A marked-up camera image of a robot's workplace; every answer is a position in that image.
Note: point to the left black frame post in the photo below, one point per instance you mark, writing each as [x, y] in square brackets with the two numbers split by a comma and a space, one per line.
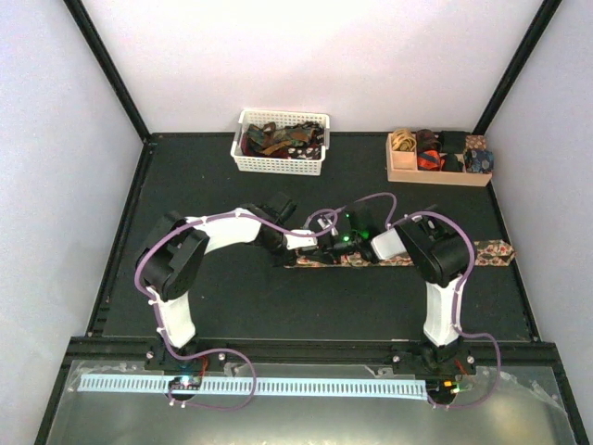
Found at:
[95, 43]

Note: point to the wooden compartment tray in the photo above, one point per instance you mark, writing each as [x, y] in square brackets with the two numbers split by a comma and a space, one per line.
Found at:
[402, 167]

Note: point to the orange blue rolled tie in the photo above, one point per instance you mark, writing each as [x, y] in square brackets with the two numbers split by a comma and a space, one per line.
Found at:
[429, 161]

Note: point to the black rolled tie front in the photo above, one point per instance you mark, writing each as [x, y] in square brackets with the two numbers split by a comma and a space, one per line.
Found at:
[450, 163]

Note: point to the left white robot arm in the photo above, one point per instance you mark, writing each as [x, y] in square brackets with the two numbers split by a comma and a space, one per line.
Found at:
[168, 263]

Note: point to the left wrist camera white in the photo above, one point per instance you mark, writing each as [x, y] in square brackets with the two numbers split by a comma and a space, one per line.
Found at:
[300, 239]

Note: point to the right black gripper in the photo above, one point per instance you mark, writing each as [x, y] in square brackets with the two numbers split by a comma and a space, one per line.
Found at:
[332, 252]

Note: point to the pile of ties in basket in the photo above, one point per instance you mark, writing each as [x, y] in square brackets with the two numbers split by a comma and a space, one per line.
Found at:
[300, 141]

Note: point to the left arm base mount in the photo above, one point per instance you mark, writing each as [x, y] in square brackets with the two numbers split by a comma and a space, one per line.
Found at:
[189, 360]

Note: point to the black rolled tie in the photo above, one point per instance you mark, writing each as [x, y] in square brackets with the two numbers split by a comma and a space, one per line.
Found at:
[450, 163]
[452, 142]

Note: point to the white plastic basket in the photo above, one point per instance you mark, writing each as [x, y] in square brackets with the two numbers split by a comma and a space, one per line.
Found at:
[260, 117]

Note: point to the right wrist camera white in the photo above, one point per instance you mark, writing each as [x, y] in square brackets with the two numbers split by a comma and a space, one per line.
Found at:
[326, 224]

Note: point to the blue patterned rolled tie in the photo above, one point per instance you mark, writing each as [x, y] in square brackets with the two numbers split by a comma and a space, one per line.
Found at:
[479, 161]

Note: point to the dark red rolled tie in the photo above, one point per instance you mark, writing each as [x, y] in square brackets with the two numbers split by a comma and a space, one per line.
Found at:
[426, 140]

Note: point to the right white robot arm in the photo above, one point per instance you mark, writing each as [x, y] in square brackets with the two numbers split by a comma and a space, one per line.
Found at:
[440, 251]

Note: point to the paisley patterned necktie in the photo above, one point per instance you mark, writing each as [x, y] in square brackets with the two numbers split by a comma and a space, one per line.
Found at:
[497, 253]

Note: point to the brown patterned rolled tie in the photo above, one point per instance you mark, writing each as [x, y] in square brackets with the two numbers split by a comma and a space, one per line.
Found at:
[475, 142]

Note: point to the right black frame post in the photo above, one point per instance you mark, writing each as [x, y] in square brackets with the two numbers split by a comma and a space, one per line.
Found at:
[536, 29]

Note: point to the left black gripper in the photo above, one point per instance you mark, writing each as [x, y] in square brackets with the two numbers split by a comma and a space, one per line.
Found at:
[286, 260]

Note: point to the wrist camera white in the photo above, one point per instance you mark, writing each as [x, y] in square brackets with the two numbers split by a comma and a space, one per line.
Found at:
[300, 239]
[326, 224]

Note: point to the white slotted cable duct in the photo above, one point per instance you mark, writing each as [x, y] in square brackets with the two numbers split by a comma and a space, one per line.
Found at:
[260, 386]

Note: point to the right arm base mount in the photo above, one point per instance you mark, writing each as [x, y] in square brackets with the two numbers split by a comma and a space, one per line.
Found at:
[424, 358]

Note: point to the black frame post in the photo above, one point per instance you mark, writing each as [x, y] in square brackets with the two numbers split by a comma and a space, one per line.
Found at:
[536, 29]
[95, 43]

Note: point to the clear acrylic sheet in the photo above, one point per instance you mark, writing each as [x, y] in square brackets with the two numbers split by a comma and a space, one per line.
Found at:
[515, 405]

